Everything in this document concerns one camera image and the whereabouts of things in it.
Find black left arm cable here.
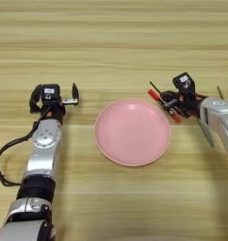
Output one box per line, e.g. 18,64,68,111
0,114,42,188

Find yellow handled screwdriver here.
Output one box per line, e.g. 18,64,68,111
216,85,225,101

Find black tweezers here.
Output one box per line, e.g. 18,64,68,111
149,80,168,105

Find pink round plate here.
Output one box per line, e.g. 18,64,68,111
93,98,172,168

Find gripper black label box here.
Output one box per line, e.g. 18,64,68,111
171,72,196,95
41,83,61,103

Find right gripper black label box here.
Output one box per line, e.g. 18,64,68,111
171,72,196,95

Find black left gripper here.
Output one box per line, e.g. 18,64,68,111
28,82,80,125

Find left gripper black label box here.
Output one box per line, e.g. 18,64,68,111
41,83,61,103

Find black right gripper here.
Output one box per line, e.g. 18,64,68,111
160,89,208,121

